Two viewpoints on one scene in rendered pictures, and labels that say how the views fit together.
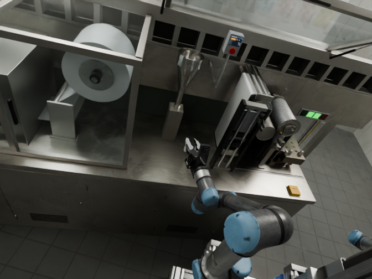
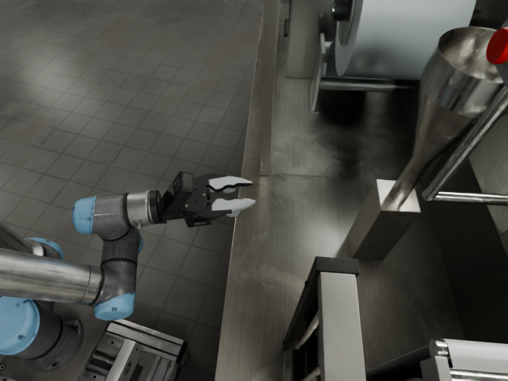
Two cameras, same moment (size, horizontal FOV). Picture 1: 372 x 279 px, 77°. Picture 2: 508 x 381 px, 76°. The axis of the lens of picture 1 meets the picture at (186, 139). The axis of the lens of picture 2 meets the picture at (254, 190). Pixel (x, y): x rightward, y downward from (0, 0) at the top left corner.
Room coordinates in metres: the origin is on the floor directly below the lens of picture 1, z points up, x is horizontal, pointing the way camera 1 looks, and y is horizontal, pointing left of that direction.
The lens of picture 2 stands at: (1.06, -0.39, 1.80)
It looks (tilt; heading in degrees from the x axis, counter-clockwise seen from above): 55 degrees down; 110
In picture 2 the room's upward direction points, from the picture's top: straight up
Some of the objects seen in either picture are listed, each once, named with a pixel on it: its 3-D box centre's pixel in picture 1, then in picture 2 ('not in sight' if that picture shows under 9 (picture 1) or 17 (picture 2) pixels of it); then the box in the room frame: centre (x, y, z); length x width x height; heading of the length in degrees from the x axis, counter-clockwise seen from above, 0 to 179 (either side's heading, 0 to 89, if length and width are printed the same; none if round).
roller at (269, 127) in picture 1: (261, 120); not in sight; (1.40, -0.45, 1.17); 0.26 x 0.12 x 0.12; 16
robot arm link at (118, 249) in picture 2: (204, 201); (121, 243); (0.66, -0.18, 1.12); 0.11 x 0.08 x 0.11; 119
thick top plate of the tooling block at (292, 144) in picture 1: (284, 141); not in sight; (1.52, -0.72, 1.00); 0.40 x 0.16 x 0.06; 16
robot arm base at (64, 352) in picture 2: not in sight; (46, 337); (0.48, -0.41, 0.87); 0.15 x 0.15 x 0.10
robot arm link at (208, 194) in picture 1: (207, 191); (105, 214); (0.65, -0.17, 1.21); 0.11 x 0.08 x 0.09; 29
